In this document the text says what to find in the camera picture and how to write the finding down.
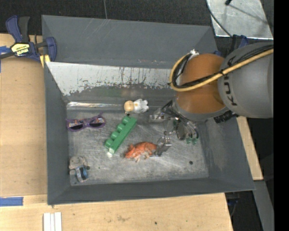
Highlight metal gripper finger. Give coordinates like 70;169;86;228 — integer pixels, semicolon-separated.
155;135;173;157
148;108;171;124

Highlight white toy figure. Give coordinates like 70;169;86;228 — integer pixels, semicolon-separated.
123;98;150;116

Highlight orange toy animal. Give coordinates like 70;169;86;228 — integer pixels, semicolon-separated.
122;141;159;163

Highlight green flat block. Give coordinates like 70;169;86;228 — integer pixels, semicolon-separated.
104;115;138;158

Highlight purple sunglasses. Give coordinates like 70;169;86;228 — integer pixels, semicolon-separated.
66;114;107;132

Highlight grey metal bin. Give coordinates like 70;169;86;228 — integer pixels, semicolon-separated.
41;14;256;205

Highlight grey and blue toy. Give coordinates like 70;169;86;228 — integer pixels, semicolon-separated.
68;155;91;183

